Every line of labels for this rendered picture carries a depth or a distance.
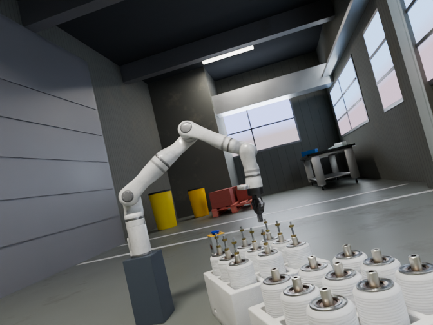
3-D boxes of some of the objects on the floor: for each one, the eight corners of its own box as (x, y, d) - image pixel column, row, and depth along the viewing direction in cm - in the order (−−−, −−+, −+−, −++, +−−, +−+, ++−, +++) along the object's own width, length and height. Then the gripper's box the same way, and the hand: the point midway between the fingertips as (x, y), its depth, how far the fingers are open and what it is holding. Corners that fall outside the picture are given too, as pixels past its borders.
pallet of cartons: (221, 210, 745) (216, 190, 749) (260, 202, 733) (255, 181, 737) (212, 217, 620) (207, 193, 623) (259, 207, 608) (253, 182, 611)
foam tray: (243, 349, 108) (230, 294, 109) (212, 314, 145) (203, 273, 147) (342, 310, 119) (329, 260, 121) (290, 286, 157) (281, 248, 158)
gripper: (267, 184, 147) (274, 222, 146) (257, 184, 160) (263, 219, 160) (251, 187, 146) (258, 225, 145) (242, 187, 159) (248, 222, 158)
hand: (259, 218), depth 152 cm, fingers closed
